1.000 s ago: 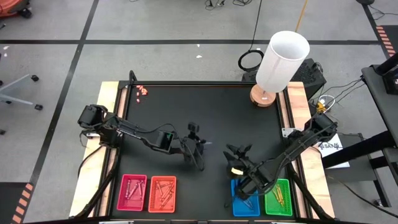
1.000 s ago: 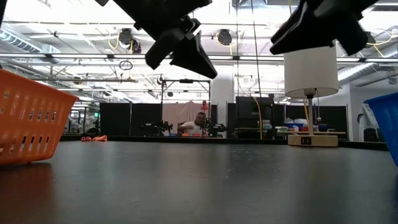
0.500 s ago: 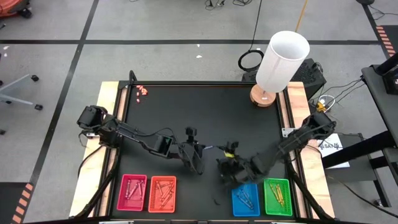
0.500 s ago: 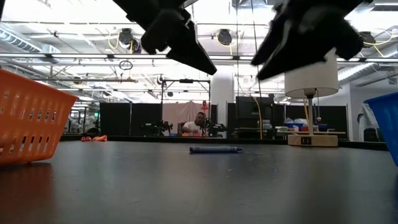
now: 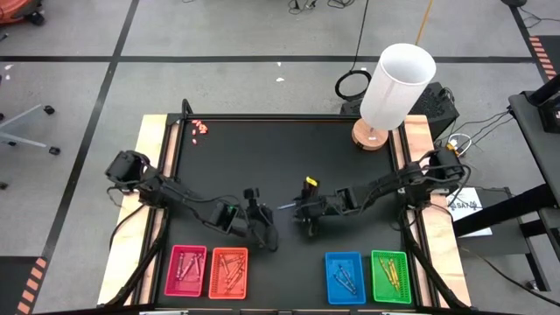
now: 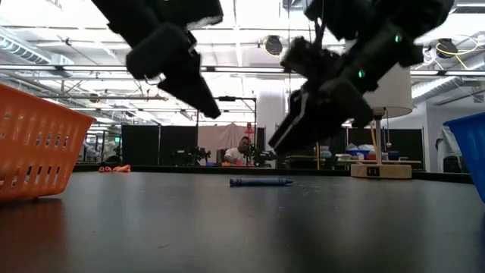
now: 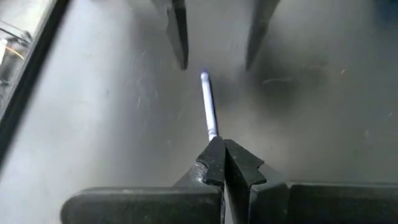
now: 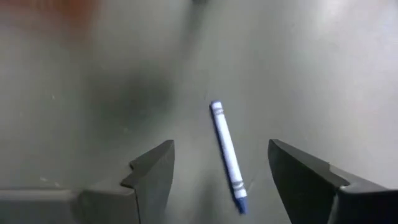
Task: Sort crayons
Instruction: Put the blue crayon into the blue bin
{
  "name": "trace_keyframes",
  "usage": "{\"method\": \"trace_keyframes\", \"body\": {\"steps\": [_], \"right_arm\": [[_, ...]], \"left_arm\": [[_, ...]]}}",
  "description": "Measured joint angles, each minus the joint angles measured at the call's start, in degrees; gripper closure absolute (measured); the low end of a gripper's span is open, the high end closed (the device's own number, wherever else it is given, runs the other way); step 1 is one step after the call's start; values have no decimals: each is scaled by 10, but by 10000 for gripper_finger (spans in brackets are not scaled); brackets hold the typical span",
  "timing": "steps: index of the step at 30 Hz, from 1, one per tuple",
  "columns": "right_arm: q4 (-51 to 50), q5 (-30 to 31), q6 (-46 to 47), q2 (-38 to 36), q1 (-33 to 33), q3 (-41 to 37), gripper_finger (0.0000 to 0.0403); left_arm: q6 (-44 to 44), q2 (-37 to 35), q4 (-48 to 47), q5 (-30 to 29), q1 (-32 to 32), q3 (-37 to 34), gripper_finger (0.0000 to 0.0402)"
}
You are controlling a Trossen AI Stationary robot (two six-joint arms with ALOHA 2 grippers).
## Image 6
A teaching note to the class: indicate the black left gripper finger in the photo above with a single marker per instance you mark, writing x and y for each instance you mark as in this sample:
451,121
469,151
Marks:
189,87

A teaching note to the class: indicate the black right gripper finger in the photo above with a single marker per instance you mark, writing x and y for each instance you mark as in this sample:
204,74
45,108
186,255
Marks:
303,129

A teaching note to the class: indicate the blue crayon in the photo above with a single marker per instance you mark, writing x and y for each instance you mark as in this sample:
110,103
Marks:
261,182

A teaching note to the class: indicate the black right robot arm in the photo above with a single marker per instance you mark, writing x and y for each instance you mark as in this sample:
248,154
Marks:
379,19

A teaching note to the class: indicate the black background robot arm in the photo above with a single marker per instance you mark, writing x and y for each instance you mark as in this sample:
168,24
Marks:
193,154
265,156

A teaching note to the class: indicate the thin lamp stem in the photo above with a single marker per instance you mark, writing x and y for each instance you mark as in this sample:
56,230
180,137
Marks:
378,140

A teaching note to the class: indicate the small red hanging lamp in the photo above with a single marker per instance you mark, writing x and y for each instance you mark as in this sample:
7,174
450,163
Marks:
248,130

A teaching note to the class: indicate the pink backdrop cloth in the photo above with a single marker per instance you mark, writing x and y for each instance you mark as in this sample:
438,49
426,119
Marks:
216,138

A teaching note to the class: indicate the black partition panel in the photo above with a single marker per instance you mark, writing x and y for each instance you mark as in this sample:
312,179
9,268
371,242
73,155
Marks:
405,140
144,146

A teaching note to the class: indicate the person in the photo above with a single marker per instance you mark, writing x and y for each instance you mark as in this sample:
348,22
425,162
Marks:
236,153
447,148

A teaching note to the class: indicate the cluttered background table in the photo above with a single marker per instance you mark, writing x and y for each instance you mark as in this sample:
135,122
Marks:
398,162

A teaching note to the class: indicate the peach crayon piece cluster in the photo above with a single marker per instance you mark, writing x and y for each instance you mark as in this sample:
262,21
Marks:
122,169

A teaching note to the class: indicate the blue plastic basket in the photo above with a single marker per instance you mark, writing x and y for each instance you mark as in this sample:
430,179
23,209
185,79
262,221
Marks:
470,151

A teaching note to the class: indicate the orange plastic basket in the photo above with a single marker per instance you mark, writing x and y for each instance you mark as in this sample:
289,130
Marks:
41,117

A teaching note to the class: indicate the black background rig frame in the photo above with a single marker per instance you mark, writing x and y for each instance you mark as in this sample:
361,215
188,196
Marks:
236,99

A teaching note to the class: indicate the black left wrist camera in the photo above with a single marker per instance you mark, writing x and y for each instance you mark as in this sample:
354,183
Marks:
189,9

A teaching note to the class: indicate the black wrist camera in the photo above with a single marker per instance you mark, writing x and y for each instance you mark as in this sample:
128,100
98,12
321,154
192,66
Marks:
189,9
310,57

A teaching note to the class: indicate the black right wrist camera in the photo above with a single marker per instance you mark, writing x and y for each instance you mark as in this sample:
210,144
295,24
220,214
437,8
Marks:
310,57

